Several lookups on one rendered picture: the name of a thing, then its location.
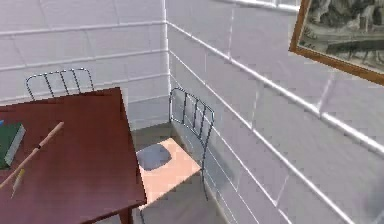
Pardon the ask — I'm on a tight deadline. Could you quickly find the metal wire chair pink seat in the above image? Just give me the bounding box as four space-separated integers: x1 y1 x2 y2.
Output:
135 87 216 224

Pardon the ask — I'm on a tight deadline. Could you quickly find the wood framed landscape picture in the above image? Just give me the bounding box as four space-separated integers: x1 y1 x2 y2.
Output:
288 0 384 87

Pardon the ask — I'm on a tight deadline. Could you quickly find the yellow pencil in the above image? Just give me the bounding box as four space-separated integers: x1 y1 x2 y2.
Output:
10 168 26 200

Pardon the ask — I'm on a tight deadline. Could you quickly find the tan wooden baseball bat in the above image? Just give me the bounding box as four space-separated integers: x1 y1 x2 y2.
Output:
0 121 65 190

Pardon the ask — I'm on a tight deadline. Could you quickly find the dark red wooden table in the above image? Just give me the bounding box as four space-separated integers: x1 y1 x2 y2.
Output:
0 87 148 224

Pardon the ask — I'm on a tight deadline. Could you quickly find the green book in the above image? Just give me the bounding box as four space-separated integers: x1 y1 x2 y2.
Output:
0 122 27 171

